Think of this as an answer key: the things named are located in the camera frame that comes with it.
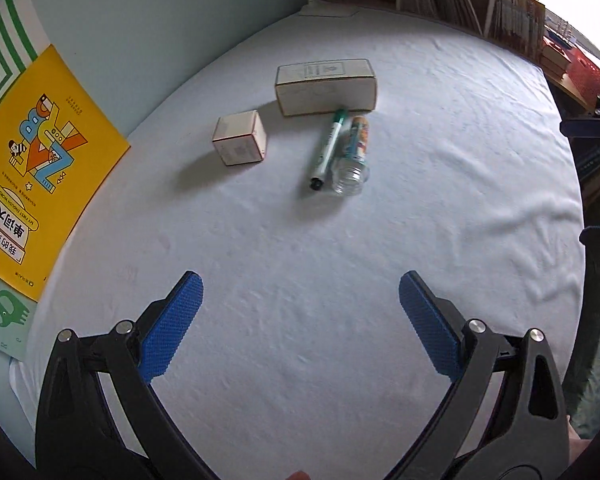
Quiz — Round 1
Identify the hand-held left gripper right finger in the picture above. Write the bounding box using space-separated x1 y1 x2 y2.
390 270 571 480

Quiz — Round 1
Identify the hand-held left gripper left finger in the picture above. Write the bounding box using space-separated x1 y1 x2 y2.
35 270 221 480

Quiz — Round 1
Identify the stack of books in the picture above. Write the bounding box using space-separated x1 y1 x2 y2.
540 35 600 111

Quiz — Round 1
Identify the row of colourful books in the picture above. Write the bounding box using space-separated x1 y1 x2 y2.
492 0 548 58

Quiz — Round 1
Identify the white tablecloth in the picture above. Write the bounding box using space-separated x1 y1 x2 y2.
10 0 588 480

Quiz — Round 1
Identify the teal elephant book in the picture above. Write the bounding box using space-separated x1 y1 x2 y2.
0 262 37 361

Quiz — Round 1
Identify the clear plastic tube bottle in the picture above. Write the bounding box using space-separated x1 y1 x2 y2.
331 116 372 197

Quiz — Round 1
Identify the yellow picture book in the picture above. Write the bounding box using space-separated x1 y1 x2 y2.
0 44 132 303

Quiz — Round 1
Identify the small white cube box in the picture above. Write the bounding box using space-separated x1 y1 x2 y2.
211 109 268 167

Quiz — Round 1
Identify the green marker pen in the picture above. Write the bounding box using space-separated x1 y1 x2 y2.
307 107 350 192

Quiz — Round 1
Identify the long white cardboard box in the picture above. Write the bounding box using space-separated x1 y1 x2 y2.
274 58 379 118

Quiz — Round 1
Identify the green striped book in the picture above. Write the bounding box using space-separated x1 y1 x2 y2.
0 0 51 111

